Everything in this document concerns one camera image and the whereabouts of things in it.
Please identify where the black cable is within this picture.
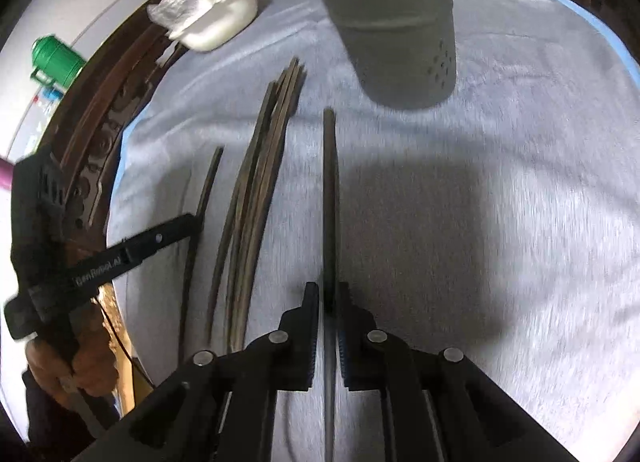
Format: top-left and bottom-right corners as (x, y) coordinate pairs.
(97, 292), (154, 389)

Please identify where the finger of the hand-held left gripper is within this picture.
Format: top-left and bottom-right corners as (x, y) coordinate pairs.
(124, 213), (197, 269)

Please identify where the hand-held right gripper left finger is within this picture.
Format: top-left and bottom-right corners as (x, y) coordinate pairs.
(72, 282), (321, 462)

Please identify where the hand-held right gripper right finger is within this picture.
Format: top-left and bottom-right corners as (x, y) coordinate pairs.
(335, 282), (576, 462)

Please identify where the green thermos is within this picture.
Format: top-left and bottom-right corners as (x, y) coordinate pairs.
(30, 34), (86, 91)

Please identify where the carved wooden table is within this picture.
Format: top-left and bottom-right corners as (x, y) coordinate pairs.
(47, 0), (266, 393)

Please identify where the person's left hand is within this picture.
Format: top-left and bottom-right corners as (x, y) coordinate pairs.
(24, 301), (122, 407)

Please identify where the grey towel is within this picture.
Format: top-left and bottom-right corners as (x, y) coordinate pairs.
(107, 0), (640, 462)

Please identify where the grey metal utensil holder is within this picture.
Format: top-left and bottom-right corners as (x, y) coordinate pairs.
(306, 0), (458, 111)

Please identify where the white bowl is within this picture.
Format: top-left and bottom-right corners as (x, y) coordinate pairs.
(167, 0), (259, 53)

